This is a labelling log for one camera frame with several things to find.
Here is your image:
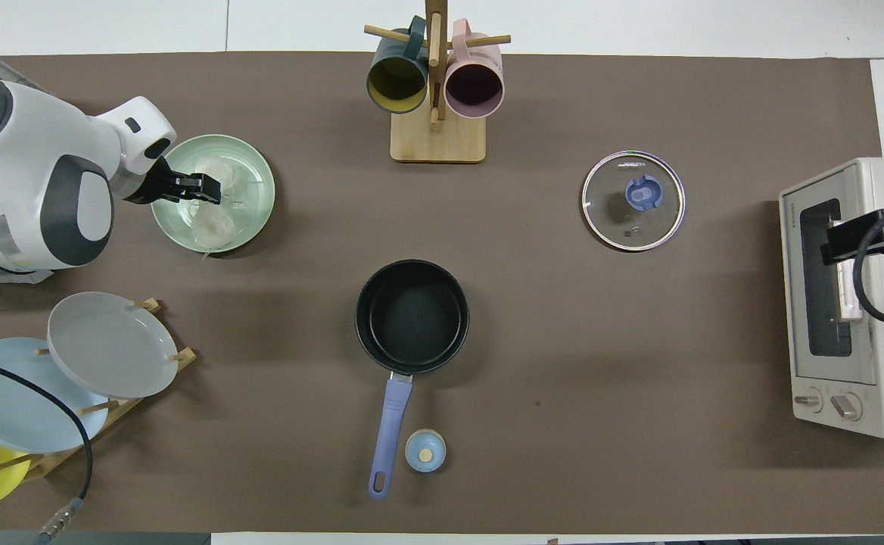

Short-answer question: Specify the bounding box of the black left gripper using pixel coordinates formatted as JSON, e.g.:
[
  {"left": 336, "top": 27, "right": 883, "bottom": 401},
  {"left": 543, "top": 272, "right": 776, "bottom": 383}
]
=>
[{"left": 120, "top": 155, "right": 223, "bottom": 206}]

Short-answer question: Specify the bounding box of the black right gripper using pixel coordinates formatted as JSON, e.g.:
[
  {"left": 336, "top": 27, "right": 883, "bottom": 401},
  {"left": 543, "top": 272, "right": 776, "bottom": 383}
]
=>
[{"left": 823, "top": 208, "right": 884, "bottom": 266}]

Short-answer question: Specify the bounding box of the clear plastic wrap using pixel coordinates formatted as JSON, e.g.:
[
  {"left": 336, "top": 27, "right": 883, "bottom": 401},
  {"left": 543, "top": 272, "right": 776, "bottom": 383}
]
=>
[{"left": 183, "top": 155, "right": 252, "bottom": 256}]

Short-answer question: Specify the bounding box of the glass lid with blue knob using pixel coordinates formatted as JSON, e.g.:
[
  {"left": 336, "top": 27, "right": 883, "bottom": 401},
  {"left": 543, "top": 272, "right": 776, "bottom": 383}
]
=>
[{"left": 582, "top": 151, "right": 686, "bottom": 252}]

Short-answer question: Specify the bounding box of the mint green plate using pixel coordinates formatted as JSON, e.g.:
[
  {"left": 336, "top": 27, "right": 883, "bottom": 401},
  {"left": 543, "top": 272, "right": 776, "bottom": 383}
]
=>
[{"left": 151, "top": 135, "right": 276, "bottom": 254}]

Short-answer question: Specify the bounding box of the grey plate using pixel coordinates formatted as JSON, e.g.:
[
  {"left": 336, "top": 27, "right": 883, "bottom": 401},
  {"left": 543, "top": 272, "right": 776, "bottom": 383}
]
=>
[{"left": 47, "top": 292, "right": 179, "bottom": 399}]

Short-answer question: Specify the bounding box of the wooden plate rack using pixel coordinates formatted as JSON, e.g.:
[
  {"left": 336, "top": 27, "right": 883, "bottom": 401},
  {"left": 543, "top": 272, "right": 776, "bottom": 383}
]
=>
[{"left": 0, "top": 297, "right": 198, "bottom": 485}]

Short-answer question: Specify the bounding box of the light blue plate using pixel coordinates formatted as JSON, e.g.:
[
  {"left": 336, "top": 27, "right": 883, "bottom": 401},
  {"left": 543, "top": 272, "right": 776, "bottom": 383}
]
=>
[{"left": 0, "top": 338, "right": 110, "bottom": 453}]

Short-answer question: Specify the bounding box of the white toaster oven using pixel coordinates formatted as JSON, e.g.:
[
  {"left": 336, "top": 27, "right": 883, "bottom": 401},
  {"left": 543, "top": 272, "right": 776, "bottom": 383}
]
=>
[{"left": 779, "top": 157, "right": 884, "bottom": 438}]

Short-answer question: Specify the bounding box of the dark teal mug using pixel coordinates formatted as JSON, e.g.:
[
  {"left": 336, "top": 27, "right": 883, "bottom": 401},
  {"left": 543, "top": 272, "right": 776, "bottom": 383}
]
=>
[{"left": 366, "top": 17, "right": 429, "bottom": 114}]

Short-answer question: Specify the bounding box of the wooden mug tree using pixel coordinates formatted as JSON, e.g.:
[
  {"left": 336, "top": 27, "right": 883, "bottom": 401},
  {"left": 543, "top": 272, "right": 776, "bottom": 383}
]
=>
[{"left": 364, "top": 0, "right": 512, "bottom": 164}]

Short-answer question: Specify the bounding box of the dark blue saucepan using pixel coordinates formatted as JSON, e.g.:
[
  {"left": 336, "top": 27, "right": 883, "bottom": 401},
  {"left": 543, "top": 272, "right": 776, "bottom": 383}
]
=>
[{"left": 355, "top": 260, "right": 471, "bottom": 500}]

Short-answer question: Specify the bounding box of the pink mug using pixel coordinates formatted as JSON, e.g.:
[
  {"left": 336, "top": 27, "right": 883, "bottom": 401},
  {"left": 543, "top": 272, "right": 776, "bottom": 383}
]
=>
[{"left": 444, "top": 19, "right": 505, "bottom": 119}]

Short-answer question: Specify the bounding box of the brown table mat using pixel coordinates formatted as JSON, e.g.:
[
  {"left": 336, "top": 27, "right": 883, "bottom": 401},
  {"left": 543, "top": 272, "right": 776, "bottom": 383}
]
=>
[{"left": 0, "top": 51, "right": 884, "bottom": 534}]

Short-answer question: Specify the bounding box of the small blue round timer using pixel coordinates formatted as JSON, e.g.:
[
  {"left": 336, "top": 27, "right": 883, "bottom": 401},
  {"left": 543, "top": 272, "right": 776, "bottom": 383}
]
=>
[{"left": 405, "top": 428, "right": 447, "bottom": 473}]

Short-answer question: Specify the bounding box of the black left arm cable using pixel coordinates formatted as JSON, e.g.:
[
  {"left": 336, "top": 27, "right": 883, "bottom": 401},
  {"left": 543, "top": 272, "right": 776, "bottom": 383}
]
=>
[{"left": 0, "top": 353, "right": 94, "bottom": 540}]

